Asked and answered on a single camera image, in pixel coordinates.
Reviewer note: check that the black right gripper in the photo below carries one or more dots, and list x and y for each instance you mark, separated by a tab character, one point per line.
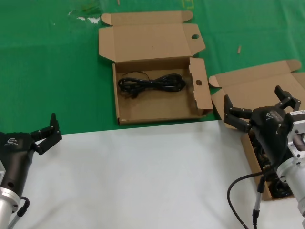
271	128

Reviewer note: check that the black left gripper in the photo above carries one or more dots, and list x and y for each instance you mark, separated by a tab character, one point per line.
14	152

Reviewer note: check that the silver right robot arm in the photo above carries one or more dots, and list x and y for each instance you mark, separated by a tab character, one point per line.
293	174

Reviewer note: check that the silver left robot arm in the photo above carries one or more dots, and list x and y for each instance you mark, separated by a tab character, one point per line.
6	205

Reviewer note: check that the wide open cardboard box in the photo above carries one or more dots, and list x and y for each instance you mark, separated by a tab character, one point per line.
155	107

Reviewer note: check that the small cardboard scrap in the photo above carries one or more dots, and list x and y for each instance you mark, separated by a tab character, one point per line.
239	49

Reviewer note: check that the green table mat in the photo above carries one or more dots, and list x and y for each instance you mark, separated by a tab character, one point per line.
47	71

